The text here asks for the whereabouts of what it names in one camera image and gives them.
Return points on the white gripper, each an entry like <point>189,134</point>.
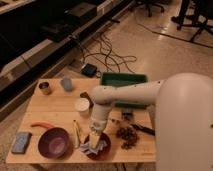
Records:
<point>95,134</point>

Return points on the light blue towel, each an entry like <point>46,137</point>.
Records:
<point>85,148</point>

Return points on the red bowl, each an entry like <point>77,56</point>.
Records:
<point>102,154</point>

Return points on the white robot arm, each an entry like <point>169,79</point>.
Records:
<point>183,118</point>

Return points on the purple bowl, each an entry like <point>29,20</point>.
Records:
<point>54,143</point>

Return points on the yellow banana peel stick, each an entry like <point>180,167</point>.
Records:
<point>76,134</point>

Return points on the white paper cup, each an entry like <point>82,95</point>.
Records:
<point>82,106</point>

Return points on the brown pine cone cluster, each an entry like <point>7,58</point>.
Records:
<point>129,136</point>

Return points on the dark brown spatula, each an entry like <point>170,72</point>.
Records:
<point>84,95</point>

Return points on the wooden table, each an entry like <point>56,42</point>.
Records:
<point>58,109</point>

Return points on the green plastic tray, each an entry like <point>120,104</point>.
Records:
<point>123,79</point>

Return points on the orange carrot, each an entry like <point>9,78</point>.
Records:
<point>42,124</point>

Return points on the black power adapter box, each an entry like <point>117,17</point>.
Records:
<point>89,70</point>

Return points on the blue sponge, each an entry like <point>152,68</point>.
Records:
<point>21,142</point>

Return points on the dark shelf unit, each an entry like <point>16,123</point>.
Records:
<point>36,36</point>

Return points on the black office chair base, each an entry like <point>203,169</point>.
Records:
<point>148,5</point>

